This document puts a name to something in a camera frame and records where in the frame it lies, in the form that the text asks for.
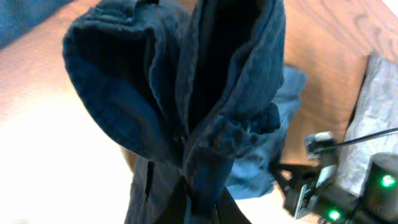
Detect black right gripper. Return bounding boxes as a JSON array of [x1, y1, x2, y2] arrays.
[[273, 164, 358, 223]]

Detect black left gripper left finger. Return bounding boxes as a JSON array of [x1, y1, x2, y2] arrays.
[[154, 177, 190, 224]]

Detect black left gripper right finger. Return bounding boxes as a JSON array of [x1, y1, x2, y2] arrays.
[[215, 187, 251, 224]]

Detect navy blue shorts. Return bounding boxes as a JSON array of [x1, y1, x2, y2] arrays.
[[63, 0, 306, 223]]

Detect grey shorts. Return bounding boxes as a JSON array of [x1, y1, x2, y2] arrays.
[[336, 54, 397, 196]]

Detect folded navy blue garment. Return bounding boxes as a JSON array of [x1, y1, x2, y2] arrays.
[[1, 0, 72, 49]]

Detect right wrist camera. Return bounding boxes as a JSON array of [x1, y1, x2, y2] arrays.
[[305, 131, 338, 167]]

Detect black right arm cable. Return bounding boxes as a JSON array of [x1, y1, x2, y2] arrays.
[[335, 127, 398, 147]]

